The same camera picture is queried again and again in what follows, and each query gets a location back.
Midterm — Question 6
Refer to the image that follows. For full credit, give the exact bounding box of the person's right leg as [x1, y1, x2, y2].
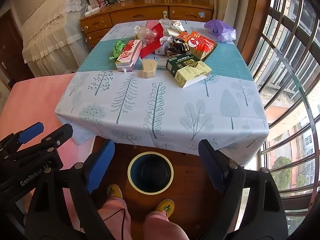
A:
[142, 211, 188, 240]

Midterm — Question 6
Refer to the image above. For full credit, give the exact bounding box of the white power strip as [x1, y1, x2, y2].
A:
[84, 4, 101, 16]

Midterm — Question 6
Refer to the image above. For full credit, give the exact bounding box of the tree print tablecloth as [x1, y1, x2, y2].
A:
[55, 20, 270, 167]

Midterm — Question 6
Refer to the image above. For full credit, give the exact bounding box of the person's left leg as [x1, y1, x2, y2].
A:
[97, 195, 132, 240]

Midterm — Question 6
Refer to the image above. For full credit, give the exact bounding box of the green snack box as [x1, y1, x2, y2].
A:
[166, 54, 212, 88]

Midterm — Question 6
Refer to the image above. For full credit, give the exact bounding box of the white paper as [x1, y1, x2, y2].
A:
[160, 19, 185, 37]

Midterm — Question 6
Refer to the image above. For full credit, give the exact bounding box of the small white box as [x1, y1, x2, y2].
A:
[154, 36, 173, 55]

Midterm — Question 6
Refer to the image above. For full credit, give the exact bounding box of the purple plastic bag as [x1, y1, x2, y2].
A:
[204, 19, 237, 42]

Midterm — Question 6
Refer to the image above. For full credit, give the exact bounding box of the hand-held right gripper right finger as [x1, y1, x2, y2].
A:
[197, 139, 289, 240]

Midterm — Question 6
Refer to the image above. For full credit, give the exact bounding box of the round blue trash bin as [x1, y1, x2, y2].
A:
[127, 151, 174, 195]

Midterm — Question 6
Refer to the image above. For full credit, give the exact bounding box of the wooden dresser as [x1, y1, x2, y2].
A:
[79, 0, 214, 50]

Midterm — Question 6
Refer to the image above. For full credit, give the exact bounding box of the orange snack bag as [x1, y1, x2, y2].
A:
[187, 31, 218, 62]

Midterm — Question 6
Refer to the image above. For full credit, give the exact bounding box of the brown wooden door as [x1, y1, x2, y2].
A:
[0, 10, 34, 87]

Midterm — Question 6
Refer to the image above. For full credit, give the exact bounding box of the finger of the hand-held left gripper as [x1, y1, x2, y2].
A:
[7, 124, 74, 160]
[0, 122, 45, 153]

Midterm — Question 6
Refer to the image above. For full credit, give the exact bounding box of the window grille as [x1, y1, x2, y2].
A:
[246, 0, 320, 230]

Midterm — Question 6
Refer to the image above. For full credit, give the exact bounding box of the yellow embroidered slipper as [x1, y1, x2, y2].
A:
[155, 199, 175, 218]
[107, 184, 123, 202]

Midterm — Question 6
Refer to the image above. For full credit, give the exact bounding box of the clear plastic bag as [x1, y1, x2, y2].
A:
[134, 25, 158, 43]

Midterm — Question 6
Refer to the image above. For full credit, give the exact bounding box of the black gold wrapper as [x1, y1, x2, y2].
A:
[167, 38, 190, 57]

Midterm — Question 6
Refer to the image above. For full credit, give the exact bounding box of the beige foam block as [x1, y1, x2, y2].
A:
[142, 59, 158, 78]

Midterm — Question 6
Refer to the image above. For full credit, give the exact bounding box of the cream lace bed cover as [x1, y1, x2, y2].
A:
[21, 0, 91, 77]

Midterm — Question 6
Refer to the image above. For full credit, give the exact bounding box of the pink carton box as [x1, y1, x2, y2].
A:
[115, 39, 143, 72]

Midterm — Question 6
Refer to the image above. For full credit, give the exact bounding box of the thin dark cable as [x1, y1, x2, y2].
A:
[104, 207, 127, 240]

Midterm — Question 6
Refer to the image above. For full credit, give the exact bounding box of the person's leg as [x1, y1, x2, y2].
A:
[97, 195, 132, 240]
[142, 211, 188, 240]

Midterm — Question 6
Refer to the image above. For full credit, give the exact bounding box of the green shredded paper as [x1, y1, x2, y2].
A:
[108, 39, 132, 61]

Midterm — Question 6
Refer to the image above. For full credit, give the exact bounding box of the red paper box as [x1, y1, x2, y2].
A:
[139, 21, 164, 59]

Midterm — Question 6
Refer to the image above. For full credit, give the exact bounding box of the pink bed sheet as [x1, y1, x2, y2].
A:
[0, 74, 98, 230]

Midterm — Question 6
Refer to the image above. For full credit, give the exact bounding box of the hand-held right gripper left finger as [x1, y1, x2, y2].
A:
[25, 139, 115, 240]

